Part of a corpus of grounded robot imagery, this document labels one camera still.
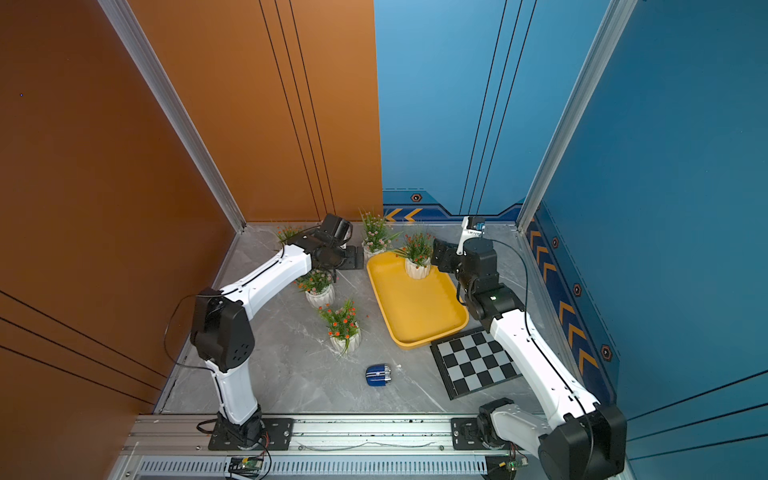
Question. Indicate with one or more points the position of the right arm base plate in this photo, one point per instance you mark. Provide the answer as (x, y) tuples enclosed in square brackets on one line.
[(471, 433)]

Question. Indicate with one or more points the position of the orange red flower pot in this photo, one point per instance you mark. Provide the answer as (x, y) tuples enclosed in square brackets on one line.
[(343, 328)]

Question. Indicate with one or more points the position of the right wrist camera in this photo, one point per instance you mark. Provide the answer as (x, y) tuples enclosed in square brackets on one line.
[(472, 227)]

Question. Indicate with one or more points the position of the pink orange flower pot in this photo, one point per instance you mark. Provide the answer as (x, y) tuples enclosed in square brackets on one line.
[(318, 287)]

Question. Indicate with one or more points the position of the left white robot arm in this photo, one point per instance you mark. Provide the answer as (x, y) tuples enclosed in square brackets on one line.
[(221, 330)]

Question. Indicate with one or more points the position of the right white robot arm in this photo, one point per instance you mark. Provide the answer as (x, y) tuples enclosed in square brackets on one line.
[(577, 436)]

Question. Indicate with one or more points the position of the right green circuit board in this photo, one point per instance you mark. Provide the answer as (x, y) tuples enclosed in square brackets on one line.
[(512, 464)]

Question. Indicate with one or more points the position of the orange flower back pot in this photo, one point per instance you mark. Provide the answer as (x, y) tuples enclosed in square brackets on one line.
[(285, 233)]

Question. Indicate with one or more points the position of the pink flower white pot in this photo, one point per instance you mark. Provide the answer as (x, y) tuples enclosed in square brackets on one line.
[(378, 235)]

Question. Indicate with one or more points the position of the black white checkerboard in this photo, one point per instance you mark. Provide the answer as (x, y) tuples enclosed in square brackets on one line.
[(471, 361)]

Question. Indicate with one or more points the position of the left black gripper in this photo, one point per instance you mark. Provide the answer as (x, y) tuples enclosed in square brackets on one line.
[(352, 261)]

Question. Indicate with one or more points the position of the green circuit board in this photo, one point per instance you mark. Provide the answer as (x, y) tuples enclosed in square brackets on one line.
[(512, 464), (249, 467)]

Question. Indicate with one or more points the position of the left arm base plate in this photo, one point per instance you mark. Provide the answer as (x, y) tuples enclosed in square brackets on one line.
[(272, 433)]

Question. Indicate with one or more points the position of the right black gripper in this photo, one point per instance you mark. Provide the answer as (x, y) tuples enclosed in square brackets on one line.
[(439, 253)]

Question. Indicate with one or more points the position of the left green circuit board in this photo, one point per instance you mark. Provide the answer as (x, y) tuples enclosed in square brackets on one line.
[(249, 467)]

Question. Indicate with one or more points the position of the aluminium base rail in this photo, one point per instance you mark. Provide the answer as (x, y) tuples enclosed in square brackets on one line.
[(324, 446)]

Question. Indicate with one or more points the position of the yellow plastic tray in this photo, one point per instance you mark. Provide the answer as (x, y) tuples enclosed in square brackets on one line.
[(416, 311)]

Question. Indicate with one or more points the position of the red flower white pot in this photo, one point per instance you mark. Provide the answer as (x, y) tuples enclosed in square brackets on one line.
[(417, 253)]

